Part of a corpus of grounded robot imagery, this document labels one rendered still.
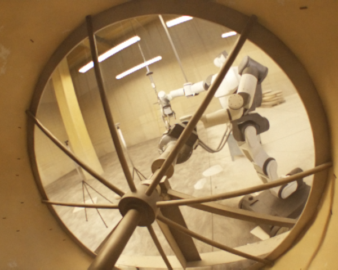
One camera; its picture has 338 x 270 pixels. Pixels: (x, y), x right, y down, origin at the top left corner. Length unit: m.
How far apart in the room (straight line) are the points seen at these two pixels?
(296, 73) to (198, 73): 8.50
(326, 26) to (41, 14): 0.80
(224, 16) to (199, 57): 8.64
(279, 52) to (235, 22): 0.17
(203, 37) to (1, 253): 9.89
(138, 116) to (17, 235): 9.13
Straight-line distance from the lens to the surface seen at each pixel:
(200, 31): 9.70
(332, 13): 0.42
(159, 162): 0.93
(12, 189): 1.13
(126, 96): 9.93
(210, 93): 0.46
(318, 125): 0.65
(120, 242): 0.50
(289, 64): 0.58
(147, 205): 0.58
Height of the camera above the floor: 1.22
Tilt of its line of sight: 8 degrees down
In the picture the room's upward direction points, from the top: 20 degrees counter-clockwise
